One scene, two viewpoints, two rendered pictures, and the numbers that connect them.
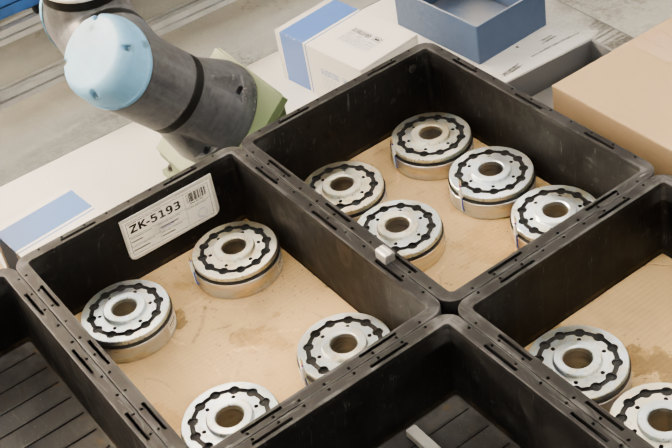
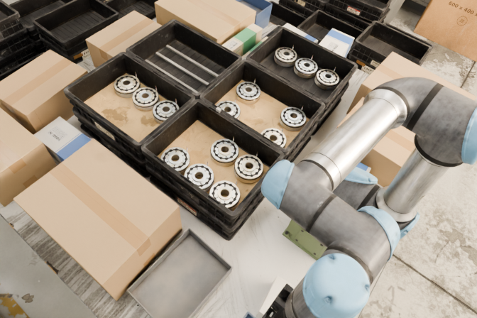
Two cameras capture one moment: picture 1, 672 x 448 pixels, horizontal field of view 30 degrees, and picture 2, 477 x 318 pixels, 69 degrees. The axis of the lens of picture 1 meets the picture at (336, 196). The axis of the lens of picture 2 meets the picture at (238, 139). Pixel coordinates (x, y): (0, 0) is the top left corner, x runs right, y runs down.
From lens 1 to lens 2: 1.79 m
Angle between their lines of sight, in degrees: 85
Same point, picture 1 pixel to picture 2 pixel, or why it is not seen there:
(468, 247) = (203, 156)
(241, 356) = (257, 116)
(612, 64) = (155, 220)
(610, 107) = (155, 192)
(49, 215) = not seen: hidden behind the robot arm
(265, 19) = not seen: outside the picture
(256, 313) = (259, 128)
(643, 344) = (150, 126)
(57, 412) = not seen: hidden behind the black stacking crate
